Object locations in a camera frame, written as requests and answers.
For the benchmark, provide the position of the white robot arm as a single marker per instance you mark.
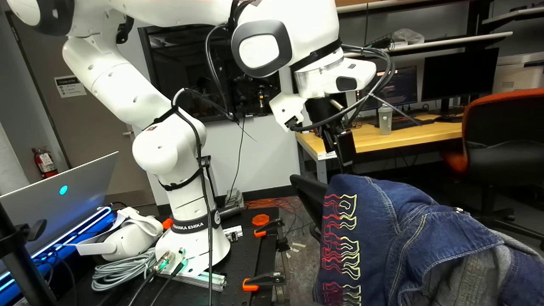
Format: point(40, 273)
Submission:
point(266, 36)

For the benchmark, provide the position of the orange and black office chair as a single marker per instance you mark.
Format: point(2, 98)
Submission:
point(502, 145)

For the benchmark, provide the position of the orange clamp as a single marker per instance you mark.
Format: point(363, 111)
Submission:
point(264, 225)
point(254, 285)

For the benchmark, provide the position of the orange clamp rear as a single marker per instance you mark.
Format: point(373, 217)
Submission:
point(264, 225)

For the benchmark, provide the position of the black tripod leg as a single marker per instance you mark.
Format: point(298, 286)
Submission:
point(19, 263)

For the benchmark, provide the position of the blue denim jacket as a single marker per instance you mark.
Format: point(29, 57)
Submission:
point(390, 244)

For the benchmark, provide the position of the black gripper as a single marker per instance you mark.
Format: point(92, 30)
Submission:
point(327, 123)

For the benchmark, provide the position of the orange clamp front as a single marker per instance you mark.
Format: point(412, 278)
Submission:
point(254, 285)

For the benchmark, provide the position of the black desk monitor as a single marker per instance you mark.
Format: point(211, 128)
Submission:
point(458, 76)

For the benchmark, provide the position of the white door notice paper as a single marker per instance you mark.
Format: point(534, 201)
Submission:
point(69, 87)

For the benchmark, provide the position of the wooden top desk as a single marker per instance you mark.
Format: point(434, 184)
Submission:
point(369, 140)

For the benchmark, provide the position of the silver laptop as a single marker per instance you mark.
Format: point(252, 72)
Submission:
point(62, 201)

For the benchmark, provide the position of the red fire extinguisher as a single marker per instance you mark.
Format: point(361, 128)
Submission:
point(45, 164)

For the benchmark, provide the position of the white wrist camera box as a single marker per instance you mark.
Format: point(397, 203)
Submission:
point(288, 111)

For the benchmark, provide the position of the black wall monitor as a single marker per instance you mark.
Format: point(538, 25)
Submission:
point(199, 59)

